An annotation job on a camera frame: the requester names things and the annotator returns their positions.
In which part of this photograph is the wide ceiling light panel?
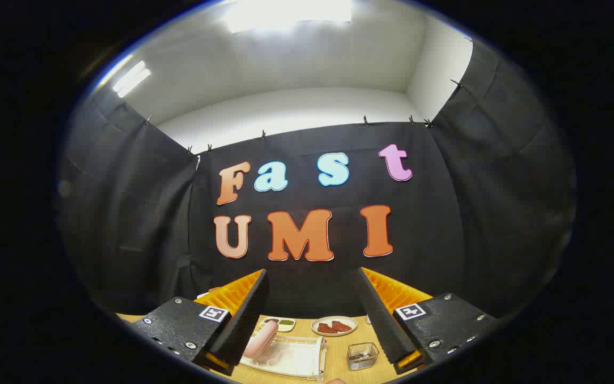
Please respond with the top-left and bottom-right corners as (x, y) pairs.
(225, 0), (352, 34)

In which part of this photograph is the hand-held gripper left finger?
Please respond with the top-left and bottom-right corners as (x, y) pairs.
(132, 268), (270, 377)

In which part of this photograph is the black backdrop cloth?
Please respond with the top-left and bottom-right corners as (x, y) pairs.
(56, 40), (577, 321)

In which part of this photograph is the beige round plate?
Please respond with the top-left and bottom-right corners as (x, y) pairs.
(311, 316), (359, 337)

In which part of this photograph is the white divided dish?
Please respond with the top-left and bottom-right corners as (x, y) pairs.
(258, 317), (296, 333)

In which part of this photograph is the metal wire basket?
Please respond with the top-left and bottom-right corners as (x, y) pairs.
(346, 342), (380, 371)

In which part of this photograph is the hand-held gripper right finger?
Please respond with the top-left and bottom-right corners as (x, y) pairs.
(357, 267), (499, 375)

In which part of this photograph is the long ceiling light strip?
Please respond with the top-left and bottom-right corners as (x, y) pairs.
(112, 60), (152, 98)

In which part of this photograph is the white wire dish rack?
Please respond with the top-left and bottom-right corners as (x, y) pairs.
(239, 319), (328, 382)

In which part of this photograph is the pink plate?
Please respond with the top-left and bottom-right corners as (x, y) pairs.
(243, 320), (279, 359)

